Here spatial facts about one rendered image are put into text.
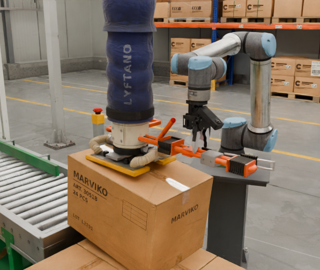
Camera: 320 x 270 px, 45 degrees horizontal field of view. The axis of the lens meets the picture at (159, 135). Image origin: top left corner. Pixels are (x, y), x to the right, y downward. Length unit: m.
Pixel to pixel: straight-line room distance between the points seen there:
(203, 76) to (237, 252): 1.53
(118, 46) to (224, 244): 1.58
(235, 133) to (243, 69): 8.38
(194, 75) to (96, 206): 0.79
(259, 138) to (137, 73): 0.97
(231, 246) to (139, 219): 1.16
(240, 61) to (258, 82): 8.59
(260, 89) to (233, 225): 0.94
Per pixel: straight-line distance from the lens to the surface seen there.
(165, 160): 1.82
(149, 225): 1.64
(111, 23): 1.69
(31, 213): 2.47
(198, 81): 1.50
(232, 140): 2.45
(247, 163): 1.45
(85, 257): 1.99
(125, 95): 1.70
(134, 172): 1.69
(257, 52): 2.12
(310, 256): 3.15
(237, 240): 2.70
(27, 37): 12.52
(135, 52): 1.68
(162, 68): 12.05
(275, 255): 3.08
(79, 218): 2.04
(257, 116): 2.31
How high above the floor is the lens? 1.64
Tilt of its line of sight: 16 degrees down
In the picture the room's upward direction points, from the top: straight up
